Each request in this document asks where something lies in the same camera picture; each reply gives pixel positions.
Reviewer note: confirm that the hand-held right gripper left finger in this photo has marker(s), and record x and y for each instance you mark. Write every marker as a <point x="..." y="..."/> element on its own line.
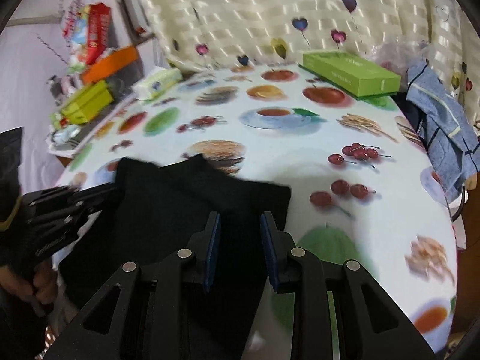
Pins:
<point x="212" y="255"/>

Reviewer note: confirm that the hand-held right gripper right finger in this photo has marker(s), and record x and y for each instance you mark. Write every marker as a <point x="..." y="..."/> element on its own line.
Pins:
<point x="270" y="258"/>

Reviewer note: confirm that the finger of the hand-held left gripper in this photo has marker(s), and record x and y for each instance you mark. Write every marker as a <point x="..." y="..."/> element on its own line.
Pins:
<point x="105" y="207"/>
<point x="99" y="192"/>

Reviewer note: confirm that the black pants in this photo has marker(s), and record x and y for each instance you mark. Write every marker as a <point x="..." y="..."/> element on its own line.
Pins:
<point x="168" y="210"/>

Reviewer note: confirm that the person's left hand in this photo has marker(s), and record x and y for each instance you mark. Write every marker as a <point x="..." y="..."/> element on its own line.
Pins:
<point x="47" y="283"/>

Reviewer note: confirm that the black white striped tray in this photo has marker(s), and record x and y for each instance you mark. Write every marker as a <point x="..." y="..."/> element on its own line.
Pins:
<point x="71" y="138"/>

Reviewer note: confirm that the yellow green box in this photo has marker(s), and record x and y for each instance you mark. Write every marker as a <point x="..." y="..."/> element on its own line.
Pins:
<point x="88" y="101"/>

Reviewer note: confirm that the dark grey box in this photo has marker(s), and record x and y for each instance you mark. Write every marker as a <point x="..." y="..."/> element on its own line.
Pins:
<point x="119" y="88"/>

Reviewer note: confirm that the person's dark clothing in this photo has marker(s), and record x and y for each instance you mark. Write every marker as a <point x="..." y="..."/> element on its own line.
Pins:
<point x="17" y="330"/>

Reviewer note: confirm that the pink white bottle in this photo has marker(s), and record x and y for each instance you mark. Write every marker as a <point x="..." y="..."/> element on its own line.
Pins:
<point x="71" y="83"/>

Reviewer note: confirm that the dark jar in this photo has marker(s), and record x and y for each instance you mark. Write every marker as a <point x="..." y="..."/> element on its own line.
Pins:
<point x="55" y="88"/>

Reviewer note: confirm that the perforated plastic stool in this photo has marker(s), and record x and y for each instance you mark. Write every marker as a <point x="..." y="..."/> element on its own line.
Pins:
<point x="54" y="337"/>

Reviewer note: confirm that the white tissue pack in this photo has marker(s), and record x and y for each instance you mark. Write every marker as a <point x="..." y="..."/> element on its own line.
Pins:
<point x="157" y="82"/>

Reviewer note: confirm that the orange box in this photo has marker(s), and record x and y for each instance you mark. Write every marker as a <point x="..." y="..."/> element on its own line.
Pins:
<point x="112" y="63"/>

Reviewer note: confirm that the white green packet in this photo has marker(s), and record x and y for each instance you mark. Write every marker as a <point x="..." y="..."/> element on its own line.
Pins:
<point x="77" y="33"/>

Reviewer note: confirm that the dark navy garment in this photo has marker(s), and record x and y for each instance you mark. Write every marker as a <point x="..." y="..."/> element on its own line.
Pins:
<point x="410" y="116"/>

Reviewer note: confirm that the wooden cabinet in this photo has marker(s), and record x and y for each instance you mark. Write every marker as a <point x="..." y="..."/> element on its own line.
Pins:
<point x="468" y="213"/>

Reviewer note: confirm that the flat green box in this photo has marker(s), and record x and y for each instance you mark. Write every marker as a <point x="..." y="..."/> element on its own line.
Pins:
<point x="348" y="71"/>

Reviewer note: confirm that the blue striped garment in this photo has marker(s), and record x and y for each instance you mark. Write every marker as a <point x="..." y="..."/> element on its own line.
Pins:
<point x="442" y="127"/>

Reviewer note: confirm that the clear plastic bag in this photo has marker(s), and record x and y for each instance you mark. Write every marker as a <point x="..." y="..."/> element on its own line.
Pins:
<point x="397" y="50"/>

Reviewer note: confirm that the cream heart patterned curtain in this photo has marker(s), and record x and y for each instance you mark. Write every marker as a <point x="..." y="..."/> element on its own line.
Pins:
<point x="262" y="7"/>

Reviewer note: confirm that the window frame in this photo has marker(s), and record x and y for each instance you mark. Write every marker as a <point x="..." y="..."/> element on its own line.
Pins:
<point x="129" y="7"/>

